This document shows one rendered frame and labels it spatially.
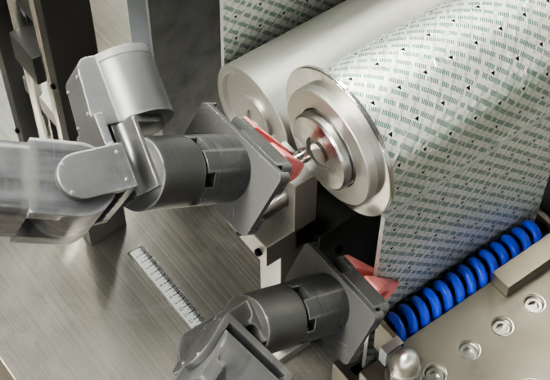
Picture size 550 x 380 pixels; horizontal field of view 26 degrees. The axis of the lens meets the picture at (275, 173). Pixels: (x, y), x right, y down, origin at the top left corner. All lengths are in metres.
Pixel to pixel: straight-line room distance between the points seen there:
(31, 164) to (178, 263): 0.57
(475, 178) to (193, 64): 0.41
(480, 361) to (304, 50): 0.35
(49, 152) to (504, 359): 0.53
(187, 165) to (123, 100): 0.07
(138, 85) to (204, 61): 0.50
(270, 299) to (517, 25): 0.33
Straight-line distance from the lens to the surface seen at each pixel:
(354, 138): 0.99
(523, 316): 1.23
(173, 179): 0.89
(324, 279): 1.08
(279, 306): 1.03
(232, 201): 0.97
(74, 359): 1.34
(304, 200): 1.10
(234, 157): 0.95
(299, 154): 1.05
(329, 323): 1.07
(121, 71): 0.91
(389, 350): 1.16
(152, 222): 1.44
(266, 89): 1.11
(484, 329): 1.21
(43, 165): 0.86
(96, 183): 0.86
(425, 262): 1.19
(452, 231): 1.18
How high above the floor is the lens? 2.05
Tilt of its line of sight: 51 degrees down
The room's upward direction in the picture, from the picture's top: straight up
